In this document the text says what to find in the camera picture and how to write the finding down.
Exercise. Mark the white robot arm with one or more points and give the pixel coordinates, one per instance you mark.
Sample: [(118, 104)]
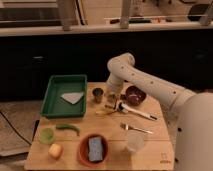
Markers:
[(194, 140)]

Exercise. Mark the clear plastic cup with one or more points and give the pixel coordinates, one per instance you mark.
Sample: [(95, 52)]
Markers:
[(134, 141)]

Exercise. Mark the green plastic cup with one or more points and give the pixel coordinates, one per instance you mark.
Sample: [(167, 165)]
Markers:
[(46, 136)]

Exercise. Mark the dark red bowl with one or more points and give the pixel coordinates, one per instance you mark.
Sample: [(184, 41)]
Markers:
[(134, 96)]

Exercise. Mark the white cloth piece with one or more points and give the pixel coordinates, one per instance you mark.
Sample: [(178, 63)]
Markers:
[(72, 98)]

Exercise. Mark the green plastic tray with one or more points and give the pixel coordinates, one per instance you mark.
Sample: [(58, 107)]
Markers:
[(54, 106)]

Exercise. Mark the green chili pepper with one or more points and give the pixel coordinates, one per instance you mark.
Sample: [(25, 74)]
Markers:
[(67, 126)]

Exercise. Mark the orange bowl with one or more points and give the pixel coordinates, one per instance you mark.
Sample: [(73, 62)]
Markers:
[(83, 150)]

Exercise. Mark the blue sponge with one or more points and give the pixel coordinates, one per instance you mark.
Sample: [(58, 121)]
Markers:
[(95, 149)]

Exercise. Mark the yellow lemon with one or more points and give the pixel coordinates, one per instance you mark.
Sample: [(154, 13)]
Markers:
[(55, 151)]

